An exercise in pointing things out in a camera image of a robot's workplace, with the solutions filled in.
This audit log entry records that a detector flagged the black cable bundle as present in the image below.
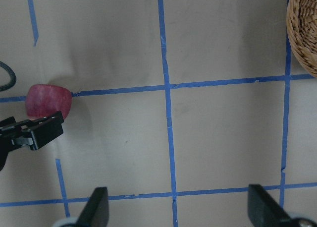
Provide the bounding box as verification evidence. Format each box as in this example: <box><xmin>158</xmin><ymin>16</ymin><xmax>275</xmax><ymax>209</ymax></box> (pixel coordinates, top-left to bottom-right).
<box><xmin>0</xmin><ymin>60</ymin><xmax>17</xmax><ymax>92</ymax></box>

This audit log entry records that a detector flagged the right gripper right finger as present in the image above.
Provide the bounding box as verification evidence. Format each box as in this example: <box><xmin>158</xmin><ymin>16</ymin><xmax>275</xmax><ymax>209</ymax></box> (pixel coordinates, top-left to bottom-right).
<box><xmin>248</xmin><ymin>184</ymin><xmax>317</xmax><ymax>227</ymax></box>

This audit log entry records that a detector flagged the wicker basket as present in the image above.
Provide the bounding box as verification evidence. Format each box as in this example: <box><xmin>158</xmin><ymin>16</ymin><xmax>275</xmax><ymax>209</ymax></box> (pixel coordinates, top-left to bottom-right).
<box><xmin>286</xmin><ymin>0</ymin><xmax>317</xmax><ymax>77</ymax></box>

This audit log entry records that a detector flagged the light red apple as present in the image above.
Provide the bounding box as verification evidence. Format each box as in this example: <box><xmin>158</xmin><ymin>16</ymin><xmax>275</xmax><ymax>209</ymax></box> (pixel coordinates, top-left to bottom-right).
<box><xmin>25</xmin><ymin>84</ymin><xmax>72</xmax><ymax>119</ymax></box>

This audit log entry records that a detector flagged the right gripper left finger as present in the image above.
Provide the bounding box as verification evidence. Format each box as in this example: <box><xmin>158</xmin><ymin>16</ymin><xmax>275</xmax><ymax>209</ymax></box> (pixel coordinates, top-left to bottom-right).
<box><xmin>75</xmin><ymin>187</ymin><xmax>109</xmax><ymax>227</ymax></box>

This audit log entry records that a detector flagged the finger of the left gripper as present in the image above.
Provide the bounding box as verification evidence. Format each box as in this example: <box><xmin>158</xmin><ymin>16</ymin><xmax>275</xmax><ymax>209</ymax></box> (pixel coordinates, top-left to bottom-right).
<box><xmin>0</xmin><ymin>111</ymin><xmax>64</xmax><ymax>169</ymax></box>

